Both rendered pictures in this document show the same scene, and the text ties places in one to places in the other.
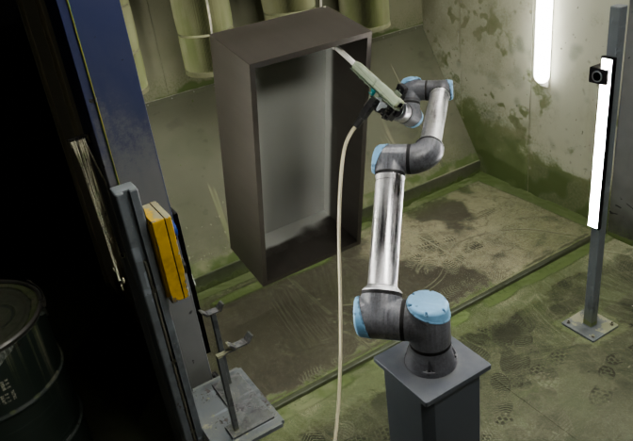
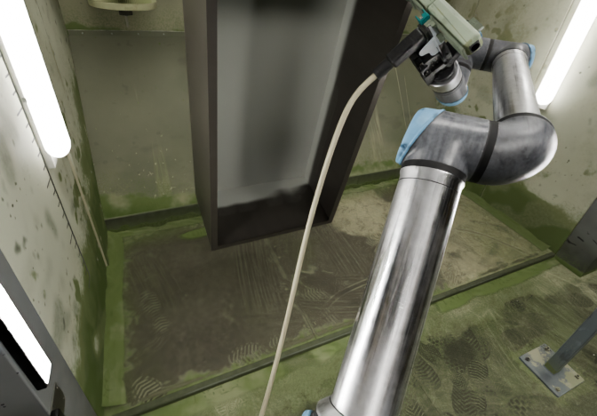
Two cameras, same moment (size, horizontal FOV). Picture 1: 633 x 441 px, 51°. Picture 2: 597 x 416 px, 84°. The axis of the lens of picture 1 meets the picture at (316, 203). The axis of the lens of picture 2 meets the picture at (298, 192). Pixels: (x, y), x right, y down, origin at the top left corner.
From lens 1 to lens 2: 1.95 m
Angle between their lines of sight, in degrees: 7
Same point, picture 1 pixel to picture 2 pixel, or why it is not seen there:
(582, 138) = (565, 167)
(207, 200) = not seen: hidden behind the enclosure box
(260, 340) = (208, 291)
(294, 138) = (287, 90)
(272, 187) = (251, 140)
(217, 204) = not seen: hidden behind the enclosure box
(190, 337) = not seen: outside the picture
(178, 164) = (181, 98)
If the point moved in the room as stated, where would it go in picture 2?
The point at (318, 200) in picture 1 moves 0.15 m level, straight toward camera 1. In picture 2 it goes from (300, 165) to (298, 180)
